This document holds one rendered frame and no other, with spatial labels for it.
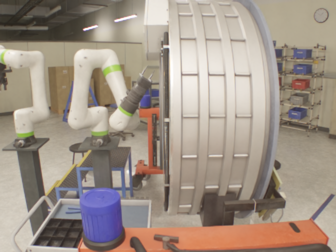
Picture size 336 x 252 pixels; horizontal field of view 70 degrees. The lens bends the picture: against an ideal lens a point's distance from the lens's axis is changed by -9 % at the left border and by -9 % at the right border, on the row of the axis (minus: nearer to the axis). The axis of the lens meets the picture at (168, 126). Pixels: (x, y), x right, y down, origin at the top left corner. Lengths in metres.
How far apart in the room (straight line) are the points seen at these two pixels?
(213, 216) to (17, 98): 8.15
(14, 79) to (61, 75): 1.62
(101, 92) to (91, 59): 7.10
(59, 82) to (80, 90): 6.48
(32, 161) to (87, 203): 1.34
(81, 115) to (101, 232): 1.07
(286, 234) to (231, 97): 0.58
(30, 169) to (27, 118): 0.37
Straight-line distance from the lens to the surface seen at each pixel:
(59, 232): 1.44
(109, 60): 1.65
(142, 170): 3.08
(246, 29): 1.32
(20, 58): 1.95
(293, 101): 6.04
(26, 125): 1.98
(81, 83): 1.63
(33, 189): 2.13
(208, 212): 1.38
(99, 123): 1.81
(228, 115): 1.13
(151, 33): 1.36
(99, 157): 1.89
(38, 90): 2.06
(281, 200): 1.25
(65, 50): 9.40
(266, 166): 1.26
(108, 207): 0.72
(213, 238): 0.82
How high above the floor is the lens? 1.47
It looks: 14 degrees down
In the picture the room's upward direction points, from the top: straight up
